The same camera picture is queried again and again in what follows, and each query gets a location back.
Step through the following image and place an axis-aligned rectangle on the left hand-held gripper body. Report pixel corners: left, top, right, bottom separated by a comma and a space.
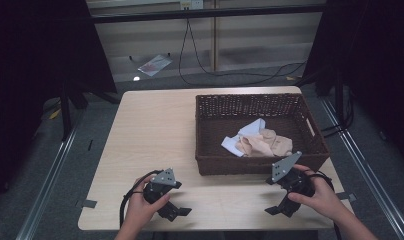
142, 167, 183, 205

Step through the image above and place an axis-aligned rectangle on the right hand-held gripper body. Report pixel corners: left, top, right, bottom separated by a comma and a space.
265, 150, 316, 205

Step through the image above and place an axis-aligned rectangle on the person's left hand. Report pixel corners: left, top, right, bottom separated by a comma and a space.
124, 174, 172, 232

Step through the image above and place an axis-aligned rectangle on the person's right hand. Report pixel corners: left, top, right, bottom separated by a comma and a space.
287, 163, 345, 223

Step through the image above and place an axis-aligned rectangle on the beige cloth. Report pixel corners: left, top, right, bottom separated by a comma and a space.
234, 128, 294, 158

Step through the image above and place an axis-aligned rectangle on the white cloth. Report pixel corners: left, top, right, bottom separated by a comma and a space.
220, 117, 267, 158

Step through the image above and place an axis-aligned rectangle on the grey tape strip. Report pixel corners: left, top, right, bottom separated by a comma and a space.
80, 198, 98, 210
335, 192, 357, 203

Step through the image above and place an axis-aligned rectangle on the brown wicker basket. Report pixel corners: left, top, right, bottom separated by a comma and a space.
194, 92, 331, 177

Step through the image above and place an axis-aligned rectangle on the black metal stand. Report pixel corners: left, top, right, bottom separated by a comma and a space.
58, 78, 90, 142
333, 71, 355, 132

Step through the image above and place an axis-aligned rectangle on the clear plastic bag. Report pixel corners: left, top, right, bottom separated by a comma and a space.
137, 53, 174, 78

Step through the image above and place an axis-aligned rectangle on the black curtain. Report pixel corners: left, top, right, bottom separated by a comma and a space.
302, 0, 404, 169
0, 0, 118, 208

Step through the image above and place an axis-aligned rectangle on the black horizontal bar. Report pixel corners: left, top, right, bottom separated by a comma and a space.
89, 4, 328, 25

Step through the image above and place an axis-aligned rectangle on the right hand-held gripper black cable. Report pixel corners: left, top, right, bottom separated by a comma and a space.
304, 169, 343, 240

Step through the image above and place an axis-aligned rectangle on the hand-held gripper black cable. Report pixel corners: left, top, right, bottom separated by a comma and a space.
118, 169, 165, 230
304, 169, 343, 240

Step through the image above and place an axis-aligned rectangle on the left hand-held gripper black cable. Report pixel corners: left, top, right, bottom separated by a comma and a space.
118, 169, 165, 230

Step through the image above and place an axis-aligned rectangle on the bundle of black cables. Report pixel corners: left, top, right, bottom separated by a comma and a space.
319, 94, 357, 139

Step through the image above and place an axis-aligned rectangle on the metal floor rail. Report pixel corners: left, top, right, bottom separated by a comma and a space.
319, 95, 404, 240
15, 121, 82, 240

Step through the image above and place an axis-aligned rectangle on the long black floor cable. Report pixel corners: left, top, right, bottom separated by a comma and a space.
177, 18, 308, 87

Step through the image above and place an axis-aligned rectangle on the white wall power outlet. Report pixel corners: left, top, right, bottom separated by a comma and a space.
179, 0, 205, 11

